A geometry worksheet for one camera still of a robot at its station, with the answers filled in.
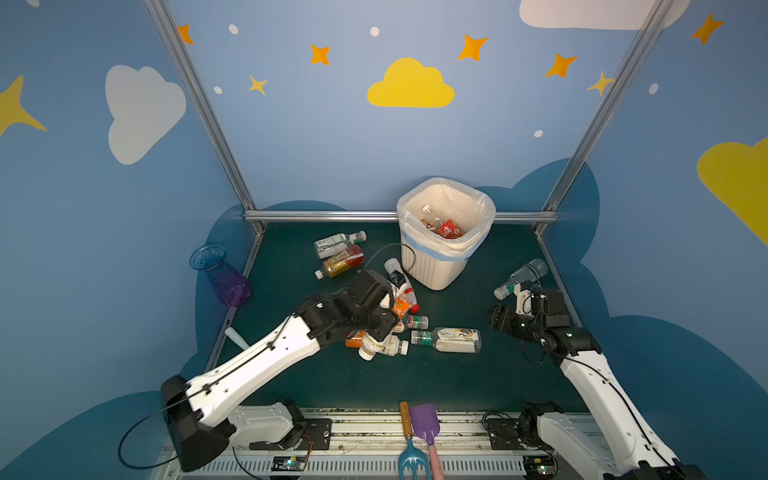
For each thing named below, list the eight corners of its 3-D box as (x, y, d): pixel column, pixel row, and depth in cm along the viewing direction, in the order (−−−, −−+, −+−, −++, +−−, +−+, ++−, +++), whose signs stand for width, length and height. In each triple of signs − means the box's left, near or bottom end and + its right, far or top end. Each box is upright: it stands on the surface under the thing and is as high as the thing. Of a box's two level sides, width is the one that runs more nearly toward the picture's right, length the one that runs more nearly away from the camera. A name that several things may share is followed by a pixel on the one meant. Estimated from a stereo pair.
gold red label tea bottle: (322, 286, 104) (320, 278, 100) (314, 274, 107) (311, 266, 103) (366, 260, 111) (366, 252, 107) (357, 250, 114) (356, 242, 111)
